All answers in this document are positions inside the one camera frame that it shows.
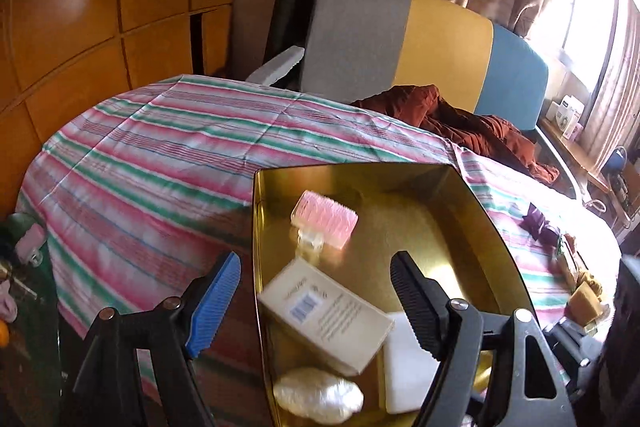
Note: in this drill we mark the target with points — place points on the white plastic armrest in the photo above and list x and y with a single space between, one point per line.
277 67

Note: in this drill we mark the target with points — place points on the dark purple pouch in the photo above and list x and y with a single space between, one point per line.
537 219

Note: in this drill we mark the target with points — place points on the beige cardboard box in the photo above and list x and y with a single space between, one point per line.
320 312

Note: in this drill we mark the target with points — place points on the grey bed frame rail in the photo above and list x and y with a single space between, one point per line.
565 167

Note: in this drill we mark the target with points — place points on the wooden side desk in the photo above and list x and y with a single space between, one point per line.
575 152

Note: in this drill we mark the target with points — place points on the window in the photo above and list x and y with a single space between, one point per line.
595 7

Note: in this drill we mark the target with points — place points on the white box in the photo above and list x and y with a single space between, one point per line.
405 372

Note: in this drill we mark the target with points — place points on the pink cloth item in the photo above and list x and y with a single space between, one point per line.
30 239

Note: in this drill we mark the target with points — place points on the blue mug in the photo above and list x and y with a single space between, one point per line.
616 159

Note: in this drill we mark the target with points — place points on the white plastic bundle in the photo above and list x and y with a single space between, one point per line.
320 394

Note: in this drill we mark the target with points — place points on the white product boxes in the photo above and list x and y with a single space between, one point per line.
567 112

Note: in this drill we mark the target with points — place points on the green glass side table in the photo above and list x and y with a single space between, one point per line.
25 307

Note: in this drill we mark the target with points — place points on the wooden wardrobe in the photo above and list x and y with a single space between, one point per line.
100 7

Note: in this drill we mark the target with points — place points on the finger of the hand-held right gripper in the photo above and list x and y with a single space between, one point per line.
570 339

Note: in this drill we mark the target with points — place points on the striped pink green blanket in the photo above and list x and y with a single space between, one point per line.
150 157

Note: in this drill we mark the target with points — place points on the grey yellow blue headboard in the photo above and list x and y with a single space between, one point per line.
400 42

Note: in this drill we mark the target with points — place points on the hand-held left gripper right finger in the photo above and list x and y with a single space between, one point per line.
415 302

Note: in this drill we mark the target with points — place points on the rust brown blanket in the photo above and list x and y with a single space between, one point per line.
450 117

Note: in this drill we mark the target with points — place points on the pink striped curtain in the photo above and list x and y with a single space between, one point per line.
615 82

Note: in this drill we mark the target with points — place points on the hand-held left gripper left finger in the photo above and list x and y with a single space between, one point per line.
215 302

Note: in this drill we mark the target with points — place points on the small clear bottle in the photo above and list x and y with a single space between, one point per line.
307 244

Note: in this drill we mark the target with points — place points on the gold metal tin box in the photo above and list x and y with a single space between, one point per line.
430 232

